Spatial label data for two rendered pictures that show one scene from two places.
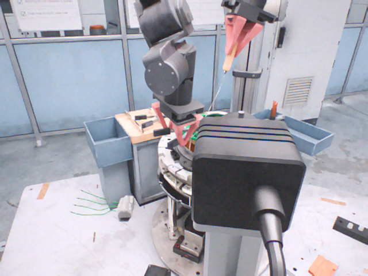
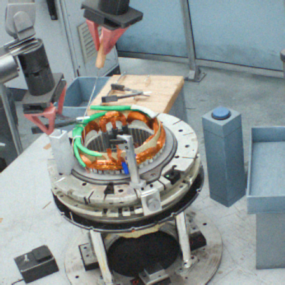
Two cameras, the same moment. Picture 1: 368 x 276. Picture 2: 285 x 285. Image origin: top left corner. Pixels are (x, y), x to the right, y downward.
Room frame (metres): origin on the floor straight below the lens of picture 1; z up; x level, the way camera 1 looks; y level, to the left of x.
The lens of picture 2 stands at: (0.00, -0.94, 1.76)
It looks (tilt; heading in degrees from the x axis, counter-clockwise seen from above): 32 degrees down; 52
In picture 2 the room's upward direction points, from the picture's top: 10 degrees counter-clockwise
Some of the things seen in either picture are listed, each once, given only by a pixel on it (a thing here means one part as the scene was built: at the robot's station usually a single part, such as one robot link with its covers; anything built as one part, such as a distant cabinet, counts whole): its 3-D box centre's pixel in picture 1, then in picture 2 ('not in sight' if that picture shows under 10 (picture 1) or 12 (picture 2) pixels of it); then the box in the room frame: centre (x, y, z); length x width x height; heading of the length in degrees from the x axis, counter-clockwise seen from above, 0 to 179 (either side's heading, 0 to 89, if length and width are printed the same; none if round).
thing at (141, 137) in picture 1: (150, 122); (136, 96); (0.82, 0.11, 1.05); 0.20 x 0.19 x 0.02; 118
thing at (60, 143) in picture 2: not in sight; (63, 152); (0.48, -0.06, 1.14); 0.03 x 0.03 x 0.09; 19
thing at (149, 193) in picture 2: not in sight; (149, 200); (0.53, -0.24, 1.07); 0.04 x 0.02 x 0.05; 157
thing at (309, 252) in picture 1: (313, 268); not in sight; (0.45, -0.35, 0.79); 0.12 x 0.09 x 0.02; 132
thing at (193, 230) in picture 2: not in sight; (187, 222); (0.70, -0.15, 0.85); 0.06 x 0.04 x 0.05; 65
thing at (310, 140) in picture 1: (280, 159); (273, 210); (0.79, -0.35, 0.92); 0.25 x 0.11 x 0.28; 37
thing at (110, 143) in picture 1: (111, 165); (91, 136); (0.75, 0.25, 0.92); 0.17 x 0.11 x 0.28; 28
